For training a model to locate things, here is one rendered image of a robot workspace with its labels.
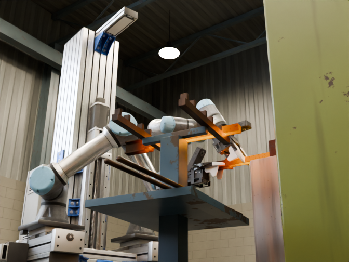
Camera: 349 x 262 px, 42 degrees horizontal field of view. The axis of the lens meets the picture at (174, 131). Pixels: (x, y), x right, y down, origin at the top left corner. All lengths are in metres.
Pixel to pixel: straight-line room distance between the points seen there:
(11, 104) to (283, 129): 9.01
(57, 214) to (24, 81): 8.35
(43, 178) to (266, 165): 0.98
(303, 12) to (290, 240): 0.62
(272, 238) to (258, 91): 10.34
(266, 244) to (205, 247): 9.86
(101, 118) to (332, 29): 1.54
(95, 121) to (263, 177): 1.25
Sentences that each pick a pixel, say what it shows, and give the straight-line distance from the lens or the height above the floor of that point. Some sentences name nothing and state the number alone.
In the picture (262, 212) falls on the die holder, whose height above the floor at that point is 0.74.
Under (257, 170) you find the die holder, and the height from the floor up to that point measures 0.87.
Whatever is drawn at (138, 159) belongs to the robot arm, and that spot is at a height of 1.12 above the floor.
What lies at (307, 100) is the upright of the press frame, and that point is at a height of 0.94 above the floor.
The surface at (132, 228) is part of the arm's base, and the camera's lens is 2.38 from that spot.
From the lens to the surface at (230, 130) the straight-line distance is 1.40.
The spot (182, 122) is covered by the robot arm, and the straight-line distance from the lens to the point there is 1.96.
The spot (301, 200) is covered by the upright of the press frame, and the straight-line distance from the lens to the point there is 1.14.
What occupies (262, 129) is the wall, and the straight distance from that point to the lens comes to 11.25.
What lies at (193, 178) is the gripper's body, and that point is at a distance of 1.86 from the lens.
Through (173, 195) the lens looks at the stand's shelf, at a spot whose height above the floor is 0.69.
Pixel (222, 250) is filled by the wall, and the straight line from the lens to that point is 11.05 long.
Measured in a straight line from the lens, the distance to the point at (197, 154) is 1.90.
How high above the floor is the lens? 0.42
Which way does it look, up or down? 23 degrees up
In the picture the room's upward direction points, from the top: straight up
